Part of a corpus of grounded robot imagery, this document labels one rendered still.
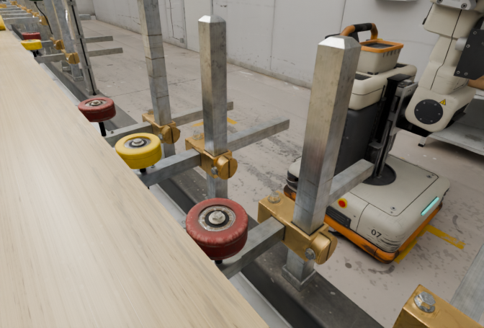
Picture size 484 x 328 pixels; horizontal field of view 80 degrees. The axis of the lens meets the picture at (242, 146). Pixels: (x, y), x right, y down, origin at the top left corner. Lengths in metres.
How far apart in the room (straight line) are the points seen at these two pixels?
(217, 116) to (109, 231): 0.28
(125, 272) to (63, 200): 0.17
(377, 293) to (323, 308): 0.97
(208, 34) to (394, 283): 1.36
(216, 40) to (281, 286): 0.45
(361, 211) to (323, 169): 1.08
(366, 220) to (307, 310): 0.96
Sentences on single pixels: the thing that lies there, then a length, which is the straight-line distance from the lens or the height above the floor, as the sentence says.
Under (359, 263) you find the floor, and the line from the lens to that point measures 1.60.
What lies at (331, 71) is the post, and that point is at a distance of 0.35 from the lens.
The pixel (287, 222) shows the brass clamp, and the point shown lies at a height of 0.83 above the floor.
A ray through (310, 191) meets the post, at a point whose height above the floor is 0.91.
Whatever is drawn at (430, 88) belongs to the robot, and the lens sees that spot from 1.36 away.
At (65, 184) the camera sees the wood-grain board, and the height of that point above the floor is 0.90.
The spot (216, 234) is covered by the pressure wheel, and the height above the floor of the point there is 0.91.
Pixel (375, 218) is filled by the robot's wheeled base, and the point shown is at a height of 0.26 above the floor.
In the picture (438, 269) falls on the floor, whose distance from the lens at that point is 1.75.
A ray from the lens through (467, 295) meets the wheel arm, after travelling 0.50.
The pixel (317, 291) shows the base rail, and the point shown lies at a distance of 0.58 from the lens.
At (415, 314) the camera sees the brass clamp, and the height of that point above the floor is 0.84.
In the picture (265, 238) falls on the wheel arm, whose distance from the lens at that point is 0.47.
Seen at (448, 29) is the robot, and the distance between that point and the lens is 1.36.
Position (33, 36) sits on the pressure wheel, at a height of 0.90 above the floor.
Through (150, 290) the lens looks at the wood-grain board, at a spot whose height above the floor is 0.90.
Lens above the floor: 1.17
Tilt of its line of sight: 30 degrees down
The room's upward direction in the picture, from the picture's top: 1 degrees clockwise
